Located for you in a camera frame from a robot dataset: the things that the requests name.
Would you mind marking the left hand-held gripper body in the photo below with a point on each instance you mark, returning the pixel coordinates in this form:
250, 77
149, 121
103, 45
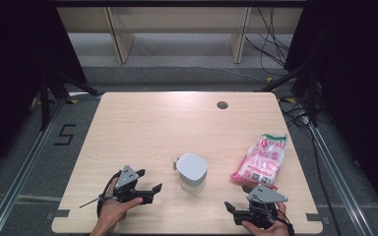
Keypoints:
126, 177

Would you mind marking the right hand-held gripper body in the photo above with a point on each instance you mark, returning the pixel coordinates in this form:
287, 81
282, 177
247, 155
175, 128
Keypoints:
265, 195

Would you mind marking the pink and white plastic bag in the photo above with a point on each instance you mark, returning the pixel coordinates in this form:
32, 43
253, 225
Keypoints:
262, 160

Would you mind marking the white lidded plastic container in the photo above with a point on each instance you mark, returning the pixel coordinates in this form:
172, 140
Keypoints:
192, 170

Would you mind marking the person's left hand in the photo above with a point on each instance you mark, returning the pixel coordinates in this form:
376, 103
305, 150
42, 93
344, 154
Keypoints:
113, 209

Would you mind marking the person's right hand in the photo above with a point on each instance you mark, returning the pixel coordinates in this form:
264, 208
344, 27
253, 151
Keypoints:
269, 231

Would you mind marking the small grey tag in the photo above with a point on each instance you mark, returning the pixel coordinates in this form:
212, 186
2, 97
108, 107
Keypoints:
316, 218

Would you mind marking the black metal stand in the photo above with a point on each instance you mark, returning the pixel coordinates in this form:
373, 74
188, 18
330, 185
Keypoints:
46, 98
312, 98

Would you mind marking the black curtain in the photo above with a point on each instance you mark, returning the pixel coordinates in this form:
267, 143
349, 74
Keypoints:
357, 82
10, 65

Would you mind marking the light wooden shelf unit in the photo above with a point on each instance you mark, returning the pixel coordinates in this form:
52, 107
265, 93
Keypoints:
177, 19

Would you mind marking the metal floor rail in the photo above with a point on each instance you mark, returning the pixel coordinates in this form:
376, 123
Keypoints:
19, 177
338, 177

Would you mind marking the grey table bracket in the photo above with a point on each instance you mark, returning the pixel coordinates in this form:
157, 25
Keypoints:
58, 214

